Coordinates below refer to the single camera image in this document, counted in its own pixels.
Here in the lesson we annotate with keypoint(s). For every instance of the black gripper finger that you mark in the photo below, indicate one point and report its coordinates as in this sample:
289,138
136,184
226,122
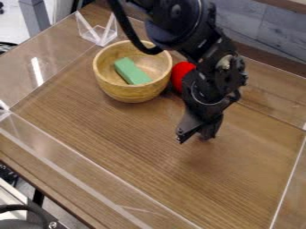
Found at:
210,128

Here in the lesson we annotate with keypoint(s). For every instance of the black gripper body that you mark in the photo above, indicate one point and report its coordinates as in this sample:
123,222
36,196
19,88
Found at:
199,110

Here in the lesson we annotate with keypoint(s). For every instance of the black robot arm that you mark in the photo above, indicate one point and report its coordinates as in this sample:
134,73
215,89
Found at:
182,25

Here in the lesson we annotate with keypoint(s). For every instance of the green rectangular stick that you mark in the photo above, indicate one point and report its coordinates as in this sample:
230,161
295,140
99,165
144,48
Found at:
130,72

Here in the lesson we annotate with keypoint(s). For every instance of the brown wooden bowl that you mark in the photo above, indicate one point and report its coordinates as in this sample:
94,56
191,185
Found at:
155,65

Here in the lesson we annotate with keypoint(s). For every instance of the red plush strawberry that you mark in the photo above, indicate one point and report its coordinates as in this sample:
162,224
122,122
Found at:
179,71

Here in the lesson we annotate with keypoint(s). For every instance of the black table leg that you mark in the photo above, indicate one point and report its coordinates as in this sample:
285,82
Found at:
38,198

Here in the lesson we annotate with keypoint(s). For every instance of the clear acrylic tray wall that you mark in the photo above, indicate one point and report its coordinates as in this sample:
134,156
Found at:
104,157

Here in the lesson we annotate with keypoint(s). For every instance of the clear acrylic corner bracket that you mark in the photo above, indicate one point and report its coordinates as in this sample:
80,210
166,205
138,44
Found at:
99,35

